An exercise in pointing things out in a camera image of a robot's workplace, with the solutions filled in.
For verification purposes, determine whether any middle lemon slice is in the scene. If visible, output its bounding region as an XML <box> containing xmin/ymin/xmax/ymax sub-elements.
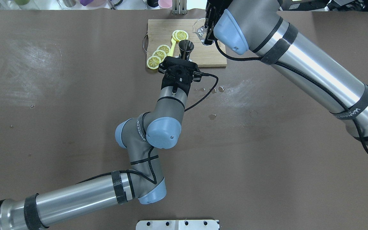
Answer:
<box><xmin>152</xmin><ymin>49</ymin><xmax>168</xmax><ymax>62</ymax></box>

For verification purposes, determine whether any lower lemon slice under knife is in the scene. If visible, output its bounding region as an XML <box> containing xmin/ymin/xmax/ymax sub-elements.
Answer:
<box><xmin>172</xmin><ymin>30</ymin><xmax>180</xmax><ymax>42</ymax></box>

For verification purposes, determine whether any aluminium frame post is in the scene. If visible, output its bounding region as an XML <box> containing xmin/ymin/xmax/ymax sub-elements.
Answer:
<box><xmin>172</xmin><ymin>0</ymin><xmax>188</xmax><ymax>15</ymax></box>

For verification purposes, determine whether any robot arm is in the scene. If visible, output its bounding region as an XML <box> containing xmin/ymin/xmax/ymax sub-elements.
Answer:
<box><xmin>0</xmin><ymin>54</ymin><xmax>203</xmax><ymax>230</ymax></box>
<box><xmin>204</xmin><ymin>0</ymin><xmax>368</xmax><ymax>146</ymax></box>

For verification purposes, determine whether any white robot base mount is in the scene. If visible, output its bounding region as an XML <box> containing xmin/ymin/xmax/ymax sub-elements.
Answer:
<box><xmin>135</xmin><ymin>219</ymin><xmax>220</xmax><ymax>230</ymax></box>

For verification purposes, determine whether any pink cup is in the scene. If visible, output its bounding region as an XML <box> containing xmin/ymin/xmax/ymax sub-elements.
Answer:
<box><xmin>158</xmin><ymin>0</ymin><xmax>173</xmax><ymax>9</ymax></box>

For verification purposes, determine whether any steel double jigger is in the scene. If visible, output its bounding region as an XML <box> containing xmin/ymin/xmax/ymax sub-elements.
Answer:
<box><xmin>178</xmin><ymin>40</ymin><xmax>194</xmax><ymax>61</ymax></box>

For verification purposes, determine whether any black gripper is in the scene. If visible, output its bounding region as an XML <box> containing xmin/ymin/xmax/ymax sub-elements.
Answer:
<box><xmin>158</xmin><ymin>57</ymin><xmax>202</xmax><ymax>96</ymax></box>
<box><xmin>203</xmin><ymin>0</ymin><xmax>232</xmax><ymax>46</ymax></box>

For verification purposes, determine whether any top lemon slice on knife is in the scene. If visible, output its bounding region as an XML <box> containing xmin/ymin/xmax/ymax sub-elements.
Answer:
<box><xmin>176</xmin><ymin>30</ymin><xmax>189</xmax><ymax>41</ymax></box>

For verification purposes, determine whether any yellow plastic knife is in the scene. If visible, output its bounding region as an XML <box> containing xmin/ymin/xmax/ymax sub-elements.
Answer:
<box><xmin>168</xmin><ymin>35</ymin><xmax>177</xmax><ymax>57</ymax></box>

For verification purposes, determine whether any clear glass measuring cup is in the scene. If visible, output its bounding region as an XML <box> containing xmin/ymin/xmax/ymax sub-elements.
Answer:
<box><xmin>192</xmin><ymin>18</ymin><xmax>208</xmax><ymax>44</ymax></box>

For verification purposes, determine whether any lemon slice at board corner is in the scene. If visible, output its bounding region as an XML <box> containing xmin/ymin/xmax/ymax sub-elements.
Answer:
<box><xmin>146</xmin><ymin>55</ymin><xmax>162</xmax><ymax>70</ymax></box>

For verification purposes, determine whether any wooden cutting board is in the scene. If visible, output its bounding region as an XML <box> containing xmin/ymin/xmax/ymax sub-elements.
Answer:
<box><xmin>144</xmin><ymin>19</ymin><xmax>227</xmax><ymax>67</ymax></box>

